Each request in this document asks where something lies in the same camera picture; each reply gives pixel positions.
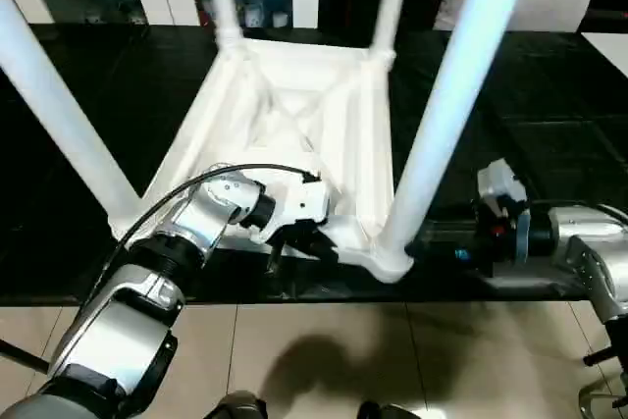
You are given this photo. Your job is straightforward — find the white plastic upturned table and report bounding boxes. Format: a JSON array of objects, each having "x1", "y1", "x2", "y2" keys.
[{"x1": 0, "y1": 21, "x2": 628, "y2": 305}]

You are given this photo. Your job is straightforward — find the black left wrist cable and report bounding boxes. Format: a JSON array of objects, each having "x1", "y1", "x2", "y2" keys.
[{"x1": 80, "y1": 163, "x2": 323, "y2": 312}]

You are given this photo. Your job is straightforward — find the silver metal floor frame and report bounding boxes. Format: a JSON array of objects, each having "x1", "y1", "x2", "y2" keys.
[{"x1": 577, "y1": 369, "x2": 628, "y2": 419}]

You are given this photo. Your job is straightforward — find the black metal table frame leg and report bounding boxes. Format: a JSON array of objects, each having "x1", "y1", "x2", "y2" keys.
[{"x1": 0, "y1": 338, "x2": 53, "y2": 374}]

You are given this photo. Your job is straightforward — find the white plastic table top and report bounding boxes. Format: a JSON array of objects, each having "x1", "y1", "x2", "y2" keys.
[{"x1": 108, "y1": 35, "x2": 416, "y2": 286}]

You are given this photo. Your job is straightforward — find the black floor stand foot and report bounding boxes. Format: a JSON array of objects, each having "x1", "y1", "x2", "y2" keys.
[{"x1": 582, "y1": 344, "x2": 622, "y2": 367}]

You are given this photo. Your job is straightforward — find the dark robot leg part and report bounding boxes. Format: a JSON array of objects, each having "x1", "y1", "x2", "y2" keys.
[
  {"x1": 359, "y1": 401, "x2": 418, "y2": 419},
  {"x1": 215, "y1": 391, "x2": 269, "y2": 419}
]

